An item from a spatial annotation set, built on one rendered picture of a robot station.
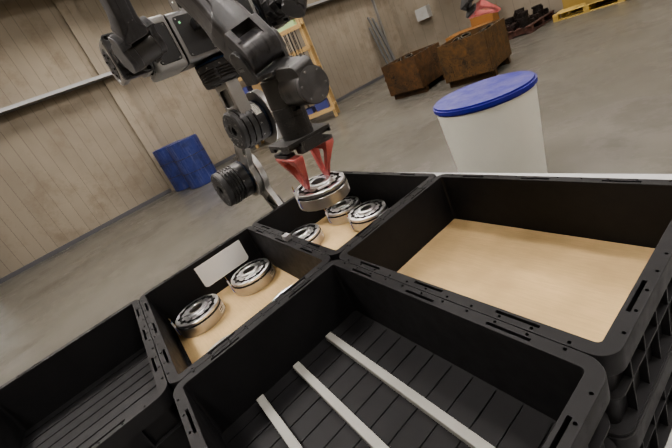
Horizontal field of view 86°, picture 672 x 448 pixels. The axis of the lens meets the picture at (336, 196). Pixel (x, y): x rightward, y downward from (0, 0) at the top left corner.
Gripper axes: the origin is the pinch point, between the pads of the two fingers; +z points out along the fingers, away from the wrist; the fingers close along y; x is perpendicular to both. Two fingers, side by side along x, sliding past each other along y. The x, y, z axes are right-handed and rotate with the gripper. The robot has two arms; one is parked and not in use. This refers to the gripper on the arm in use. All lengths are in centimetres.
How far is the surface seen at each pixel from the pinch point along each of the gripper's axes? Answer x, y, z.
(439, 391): -32.8, -13.7, 18.3
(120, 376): 24, -47, 24
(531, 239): -29.7, 17.7, 18.2
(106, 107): 825, 73, -33
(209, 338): 13.0, -29.7, 22.3
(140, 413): -8.2, -41.6, 10.7
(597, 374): -48.2, -10.2, 6.7
